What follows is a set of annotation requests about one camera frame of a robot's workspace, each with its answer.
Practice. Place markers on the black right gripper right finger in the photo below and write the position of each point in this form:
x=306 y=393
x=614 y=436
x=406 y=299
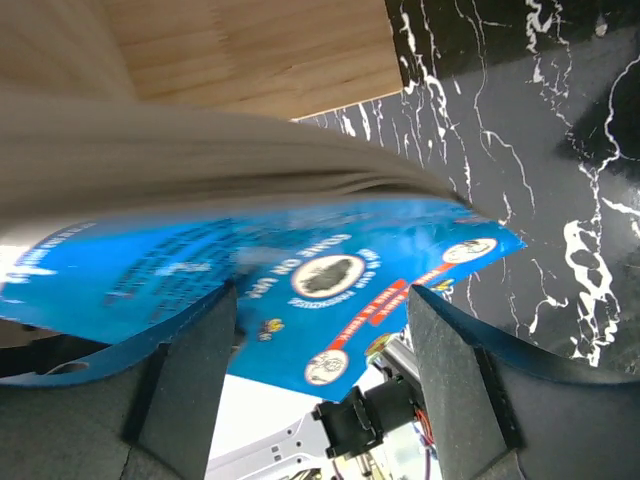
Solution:
x=502 y=408

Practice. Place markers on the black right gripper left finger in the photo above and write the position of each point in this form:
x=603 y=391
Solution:
x=142 y=409

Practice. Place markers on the blue back-cover treehouse book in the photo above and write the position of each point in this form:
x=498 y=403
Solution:
x=122 y=223

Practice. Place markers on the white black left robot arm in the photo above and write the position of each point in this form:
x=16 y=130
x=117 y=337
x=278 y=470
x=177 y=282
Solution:
x=385 y=431

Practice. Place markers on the wooden shelf stand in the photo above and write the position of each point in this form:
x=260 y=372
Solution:
x=285 y=59

